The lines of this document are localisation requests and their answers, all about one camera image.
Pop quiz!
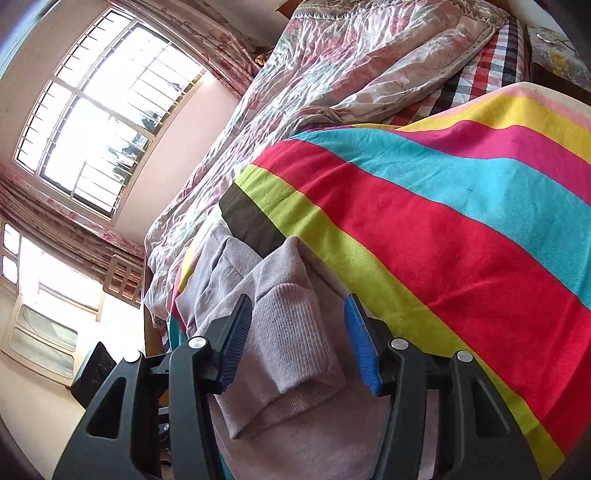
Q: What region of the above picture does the large barred window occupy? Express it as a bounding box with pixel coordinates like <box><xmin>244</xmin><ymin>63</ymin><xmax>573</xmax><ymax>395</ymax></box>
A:
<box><xmin>13</xmin><ymin>7</ymin><xmax>206</xmax><ymax>217</ymax></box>

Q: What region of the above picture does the striped colourful blanket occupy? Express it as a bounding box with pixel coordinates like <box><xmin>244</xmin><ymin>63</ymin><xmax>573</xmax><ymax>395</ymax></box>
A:
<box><xmin>168</xmin><ymin>83</ymin><xmax>591</xmax><ymax>480</ymax></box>

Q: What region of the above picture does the white framed window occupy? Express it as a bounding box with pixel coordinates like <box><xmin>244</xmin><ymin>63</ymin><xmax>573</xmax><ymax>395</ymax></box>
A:
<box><xmin>0</xmin><ymin>219</ymin><xmax>105</xmax><ymax>388</ymax></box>

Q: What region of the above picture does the pink floral curtain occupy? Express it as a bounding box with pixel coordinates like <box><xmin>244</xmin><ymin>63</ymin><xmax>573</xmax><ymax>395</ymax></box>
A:
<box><xmin>111</xmin><ymin>0</ymin><xmax>262</xmax><ymax>97</ymax></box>
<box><xmin>0</xmin><ymin>164</ymin><xmax>146</xmax><ymax>305</ymax></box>

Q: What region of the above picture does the plain wooden bed headboard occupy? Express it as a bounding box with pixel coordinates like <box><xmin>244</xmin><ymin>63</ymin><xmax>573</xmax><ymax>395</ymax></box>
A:
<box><xmin>272</xmin><ymin>0</ymin><xmax>308</xmax><ymax>21</ymax></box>

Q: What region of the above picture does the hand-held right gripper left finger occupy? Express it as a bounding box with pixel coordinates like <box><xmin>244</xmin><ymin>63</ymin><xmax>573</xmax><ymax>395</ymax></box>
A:
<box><xmin>52</xmin><ymin>293</ymin><xmax>254</xmax><ymax>480</ymax></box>

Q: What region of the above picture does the pink floral quilt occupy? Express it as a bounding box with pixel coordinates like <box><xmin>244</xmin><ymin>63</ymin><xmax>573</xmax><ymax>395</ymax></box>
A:
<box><xmin>143</xmin><ymin>0</ymin><xmax>511</xmax><ymax>319</ymax></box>

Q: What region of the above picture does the lilac sweatshirt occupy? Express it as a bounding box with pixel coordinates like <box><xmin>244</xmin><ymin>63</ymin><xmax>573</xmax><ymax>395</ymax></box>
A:
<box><xmin>175</xmin><ymin>224</ymin><xmax>439</xmax><ymax>480</ymax></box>

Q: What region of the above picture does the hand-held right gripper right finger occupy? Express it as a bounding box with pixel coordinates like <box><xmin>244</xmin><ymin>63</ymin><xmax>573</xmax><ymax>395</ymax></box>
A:
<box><xmin>343</xmin><ymin>293</ymin><xmax>543</xmax><ymax>480</ymax></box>

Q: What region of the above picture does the black chair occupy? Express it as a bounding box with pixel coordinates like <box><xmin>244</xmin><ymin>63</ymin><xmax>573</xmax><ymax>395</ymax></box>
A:
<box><xmin>71</xmin><ymin>342</ymin><xmax>118</xmax><ymax>409</ymax></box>

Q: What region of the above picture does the nightstand with floral cover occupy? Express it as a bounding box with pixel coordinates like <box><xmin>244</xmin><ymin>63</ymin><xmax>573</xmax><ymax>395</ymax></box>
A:
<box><xmin>526</xmin><ymin>23</ymin><xmax>591</xmax><ymax>93</ymax></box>

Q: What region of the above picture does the plaid bed sheet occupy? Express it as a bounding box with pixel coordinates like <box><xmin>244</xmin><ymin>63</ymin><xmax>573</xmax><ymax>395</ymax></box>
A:
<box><xmin>402</xmin><ymin>16</ymin><xmax>529</xmax><ymax>127</ymax></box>

